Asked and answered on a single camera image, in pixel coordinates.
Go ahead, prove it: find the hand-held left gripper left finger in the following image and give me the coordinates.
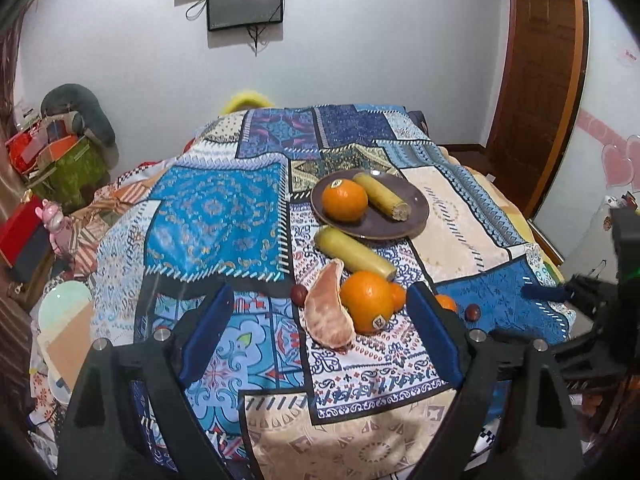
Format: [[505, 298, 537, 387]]
[[56, 282, 236, 480]]

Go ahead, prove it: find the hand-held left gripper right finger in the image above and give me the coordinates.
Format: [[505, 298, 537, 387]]
[[406, 282, 586, 480]]

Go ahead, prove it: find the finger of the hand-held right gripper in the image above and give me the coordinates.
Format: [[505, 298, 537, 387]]
[[549, 327, 632, 395], [521, 274, 623, 323]]

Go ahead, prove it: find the large orange with sticker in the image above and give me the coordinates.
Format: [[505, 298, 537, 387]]
[[340, 270, 395, 335]]

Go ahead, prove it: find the peeled pomelo segment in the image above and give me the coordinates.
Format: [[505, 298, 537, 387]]
[[304, 258, 357, 350]]

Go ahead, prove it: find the brown round plate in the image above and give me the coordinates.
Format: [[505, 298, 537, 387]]
[[310, 170, 430, 241]]

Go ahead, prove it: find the patchwork printed blanket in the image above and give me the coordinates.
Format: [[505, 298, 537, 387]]
[[30, 104, 581, 480]]

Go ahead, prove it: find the brown cardboard sheet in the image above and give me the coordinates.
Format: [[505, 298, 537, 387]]
[[37, 302, 98, 403]]

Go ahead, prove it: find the yellow banana with cut end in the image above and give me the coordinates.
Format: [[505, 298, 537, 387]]
[[353, 172, 412, 222]]

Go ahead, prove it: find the pale green round fan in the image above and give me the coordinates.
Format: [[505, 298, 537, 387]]
[[37, 281, 96, 341]]

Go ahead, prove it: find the brown wooden door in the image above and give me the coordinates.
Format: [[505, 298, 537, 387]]
[[487, 0, 588, 221]]

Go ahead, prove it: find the pink toy figure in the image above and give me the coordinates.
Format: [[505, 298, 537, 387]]
[[36, 199, 81, 261]]

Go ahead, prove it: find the dark flat box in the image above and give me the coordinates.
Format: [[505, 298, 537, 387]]
[[10, 232, 56, 286]]

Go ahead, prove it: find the dark grey pillow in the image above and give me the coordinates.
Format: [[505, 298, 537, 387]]
[[407, 109, 432, 136]]

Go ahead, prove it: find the red box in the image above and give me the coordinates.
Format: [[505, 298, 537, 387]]
[[0, 197, 46, 266]]

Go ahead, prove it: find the orange flat box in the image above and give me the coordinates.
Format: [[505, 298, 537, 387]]
[[37, 135, 81, 166]]

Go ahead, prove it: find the grey cushion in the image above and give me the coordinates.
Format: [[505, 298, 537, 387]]
[[40, 83, 117, 146]]

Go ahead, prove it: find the red gift bag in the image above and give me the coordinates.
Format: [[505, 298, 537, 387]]
[[6, 130, 56, 171]]

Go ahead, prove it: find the striped curtain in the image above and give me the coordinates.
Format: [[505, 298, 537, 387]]
[[0, 10, 26, 126]]

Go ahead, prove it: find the black hanging cable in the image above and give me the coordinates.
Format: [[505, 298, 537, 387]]
[[247, 24, 268, 56]]

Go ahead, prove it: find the small black wall screen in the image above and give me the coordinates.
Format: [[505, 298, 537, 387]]
[[206, 0, 285, 32]]

